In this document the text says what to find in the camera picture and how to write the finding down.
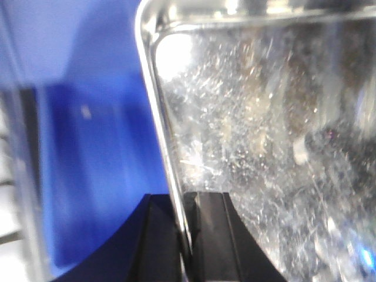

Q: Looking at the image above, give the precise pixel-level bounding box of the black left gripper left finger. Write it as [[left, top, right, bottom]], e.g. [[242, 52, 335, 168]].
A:
[[57, 194, 182, 281]]

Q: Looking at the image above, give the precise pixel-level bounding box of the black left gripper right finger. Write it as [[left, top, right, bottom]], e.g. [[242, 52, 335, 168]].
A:
[[183, 192, 285, 281]]

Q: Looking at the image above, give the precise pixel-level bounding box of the silver metal tray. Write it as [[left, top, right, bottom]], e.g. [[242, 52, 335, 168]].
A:
[[135, 1, 375, 281]]

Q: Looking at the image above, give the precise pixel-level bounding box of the blue bin lower middle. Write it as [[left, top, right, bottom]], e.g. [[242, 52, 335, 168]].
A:
[[1, 1, 167, 281]]

